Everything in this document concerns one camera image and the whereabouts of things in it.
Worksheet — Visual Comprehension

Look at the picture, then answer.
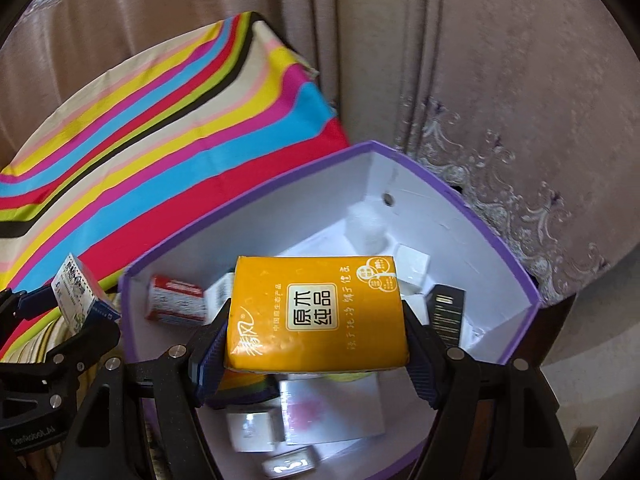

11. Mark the beige embroidered curtain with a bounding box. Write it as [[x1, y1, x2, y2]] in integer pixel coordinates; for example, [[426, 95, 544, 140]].
[[0, 0, 640, 356]]

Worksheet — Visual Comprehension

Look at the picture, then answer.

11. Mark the small white box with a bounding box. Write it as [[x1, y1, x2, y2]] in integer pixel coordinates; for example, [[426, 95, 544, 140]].
[[394, 244, 432, 286], [226, 406, 284, 453]]

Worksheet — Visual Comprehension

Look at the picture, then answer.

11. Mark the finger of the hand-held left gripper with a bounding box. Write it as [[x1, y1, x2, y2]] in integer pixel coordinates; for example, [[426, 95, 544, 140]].
[[30, 317, 122, 386], [0, 285, 57, 361]]

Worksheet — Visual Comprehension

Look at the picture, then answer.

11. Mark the white medicine box pink figure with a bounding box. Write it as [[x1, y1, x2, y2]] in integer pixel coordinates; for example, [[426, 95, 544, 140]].
[[279, 374, 387, 447]]

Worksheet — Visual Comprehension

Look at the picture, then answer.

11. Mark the purple cardboard box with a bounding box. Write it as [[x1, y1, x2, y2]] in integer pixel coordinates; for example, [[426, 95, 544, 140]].
[[117, 141, 543, 480]]

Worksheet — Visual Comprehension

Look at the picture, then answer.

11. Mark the orange tissue pack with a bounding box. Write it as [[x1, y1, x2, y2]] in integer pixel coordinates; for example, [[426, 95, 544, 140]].
[[224, 255, 412, 374]]

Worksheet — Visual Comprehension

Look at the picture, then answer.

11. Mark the red and white box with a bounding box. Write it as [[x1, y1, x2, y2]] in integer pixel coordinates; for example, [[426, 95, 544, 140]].
[[145, 273, 211, 329]]

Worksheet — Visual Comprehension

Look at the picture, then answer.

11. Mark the green round sponge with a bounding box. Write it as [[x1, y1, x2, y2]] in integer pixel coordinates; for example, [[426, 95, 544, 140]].
[[330, 370, 383, 385]]

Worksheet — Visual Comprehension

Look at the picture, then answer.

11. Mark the white box dark print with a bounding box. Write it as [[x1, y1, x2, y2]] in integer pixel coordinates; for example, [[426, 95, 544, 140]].
[[51, 253, 122, 335]]

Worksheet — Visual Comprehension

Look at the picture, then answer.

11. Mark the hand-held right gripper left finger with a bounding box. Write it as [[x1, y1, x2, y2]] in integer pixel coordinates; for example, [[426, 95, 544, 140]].
[[55, 297, 236, 480]]

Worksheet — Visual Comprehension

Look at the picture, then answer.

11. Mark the colourful striped blanket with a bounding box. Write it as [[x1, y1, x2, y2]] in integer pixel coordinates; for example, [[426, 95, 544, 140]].
[[0, 12, 351, 361]]

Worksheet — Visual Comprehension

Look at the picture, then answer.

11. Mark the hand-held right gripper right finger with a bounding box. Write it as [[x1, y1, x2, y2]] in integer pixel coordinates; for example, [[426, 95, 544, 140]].
[[402, 305, 562, 480]]

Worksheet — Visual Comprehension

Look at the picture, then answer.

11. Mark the beige striped cushion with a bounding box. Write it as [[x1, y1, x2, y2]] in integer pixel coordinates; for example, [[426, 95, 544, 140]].
[[0, 305, 126, 480]]

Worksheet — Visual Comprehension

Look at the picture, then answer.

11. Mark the white cube box red logo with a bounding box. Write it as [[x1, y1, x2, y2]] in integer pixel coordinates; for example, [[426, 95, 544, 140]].
[[204, 272, 237, 317]]

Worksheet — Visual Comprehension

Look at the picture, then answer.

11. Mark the large white box black text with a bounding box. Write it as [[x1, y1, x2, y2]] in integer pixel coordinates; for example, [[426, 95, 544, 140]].
[[272, 232, 353, 261]]

